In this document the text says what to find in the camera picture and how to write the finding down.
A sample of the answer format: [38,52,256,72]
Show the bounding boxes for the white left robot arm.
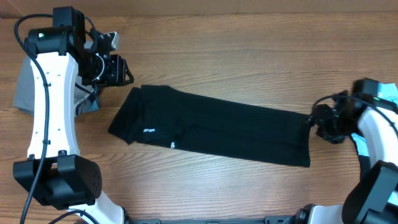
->
[13,6,134,223]

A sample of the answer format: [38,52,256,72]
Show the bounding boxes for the black polo shirt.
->
[108,85,310,167]

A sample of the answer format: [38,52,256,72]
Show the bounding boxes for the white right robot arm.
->
[285,78,397,224]

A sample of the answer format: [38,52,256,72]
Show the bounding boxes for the grey folded shirt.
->
[13,57,100,116]

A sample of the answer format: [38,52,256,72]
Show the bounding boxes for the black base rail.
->
[126,215,295,224]

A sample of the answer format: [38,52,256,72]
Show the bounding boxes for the light blue shirt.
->
[351,83,397,157]

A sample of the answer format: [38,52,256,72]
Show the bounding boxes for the dark garment under blue shirt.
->
[350,133,371,180]

